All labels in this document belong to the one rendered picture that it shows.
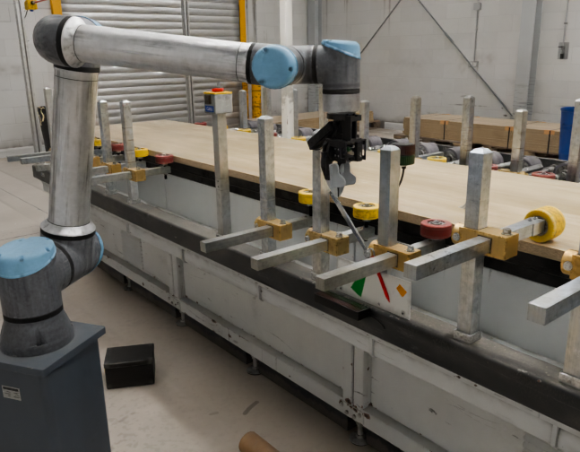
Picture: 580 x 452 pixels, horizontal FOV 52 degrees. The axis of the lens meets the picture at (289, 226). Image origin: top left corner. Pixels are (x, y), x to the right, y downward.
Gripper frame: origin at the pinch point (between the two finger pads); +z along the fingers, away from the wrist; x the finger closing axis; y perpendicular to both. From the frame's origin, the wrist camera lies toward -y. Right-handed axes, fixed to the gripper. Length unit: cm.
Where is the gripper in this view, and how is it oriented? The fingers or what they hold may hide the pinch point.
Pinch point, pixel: (335, 192)
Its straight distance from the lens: 150.8
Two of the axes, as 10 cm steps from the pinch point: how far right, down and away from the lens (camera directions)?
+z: 0.2, 9.6, 2.8
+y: 6.3, 2.0, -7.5
